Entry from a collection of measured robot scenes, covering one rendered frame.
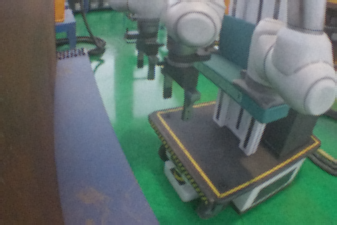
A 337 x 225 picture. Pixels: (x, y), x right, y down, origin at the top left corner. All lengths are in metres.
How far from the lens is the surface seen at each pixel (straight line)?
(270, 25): 0.71
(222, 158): 1.10
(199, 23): 0.41
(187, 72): 0.63
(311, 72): 0.51
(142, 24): 0.88
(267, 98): 0.75
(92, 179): 0.55
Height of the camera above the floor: 1.05
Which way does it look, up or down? 33 degrees down
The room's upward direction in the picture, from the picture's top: 5 degrees clockwise
